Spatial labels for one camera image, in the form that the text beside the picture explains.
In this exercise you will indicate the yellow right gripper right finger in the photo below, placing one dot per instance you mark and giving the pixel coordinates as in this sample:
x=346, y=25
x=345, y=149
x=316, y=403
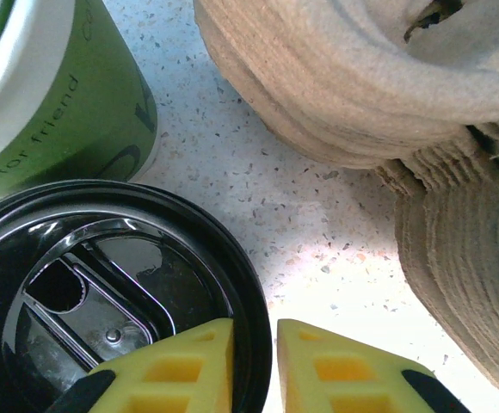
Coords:
x=301, y=357

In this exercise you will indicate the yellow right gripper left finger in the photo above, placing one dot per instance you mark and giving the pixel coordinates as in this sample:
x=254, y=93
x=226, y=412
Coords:
x=215, y=344

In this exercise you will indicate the black cup lid stack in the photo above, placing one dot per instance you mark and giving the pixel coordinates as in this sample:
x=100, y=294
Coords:
x=103, y=266

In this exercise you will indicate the brown cup sleeves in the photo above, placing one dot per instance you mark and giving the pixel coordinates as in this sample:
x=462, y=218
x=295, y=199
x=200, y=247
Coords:
x=318, y=86

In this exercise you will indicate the green paper cup stack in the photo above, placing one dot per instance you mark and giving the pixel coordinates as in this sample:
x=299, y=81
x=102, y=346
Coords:
x=81, y=107

